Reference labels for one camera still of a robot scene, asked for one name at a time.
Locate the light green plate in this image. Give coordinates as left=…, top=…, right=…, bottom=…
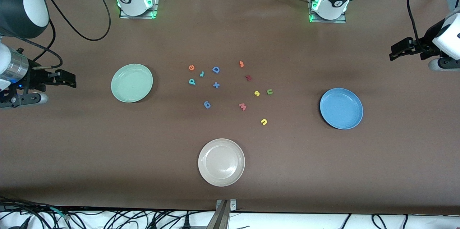
left=111, top=64, right=153, bottom=103

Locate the blue plate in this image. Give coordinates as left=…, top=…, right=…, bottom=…
left=319, top=88, right=364, bottom=130

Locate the beige plate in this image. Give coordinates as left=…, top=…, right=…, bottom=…
left=198, top=138, right=245, bottom=187

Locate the metal support strut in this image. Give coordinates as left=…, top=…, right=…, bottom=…
left=207, top=200, right=231, bottom=229

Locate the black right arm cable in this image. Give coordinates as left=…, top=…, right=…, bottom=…
left=20, top=0, right=112, bottom=69

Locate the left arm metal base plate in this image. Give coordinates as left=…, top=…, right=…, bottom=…
left=308, top=0, right=347, bottom=24

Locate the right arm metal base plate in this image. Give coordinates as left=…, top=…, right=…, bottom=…
left=119, top=0, right=161, bottom=19

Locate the teal floor cable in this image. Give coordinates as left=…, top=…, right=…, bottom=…
left=50, top=207, right=71, bottom=221

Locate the metal table edge bracket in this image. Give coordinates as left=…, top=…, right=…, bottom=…
left=216, top=199, right=237, bottom=211

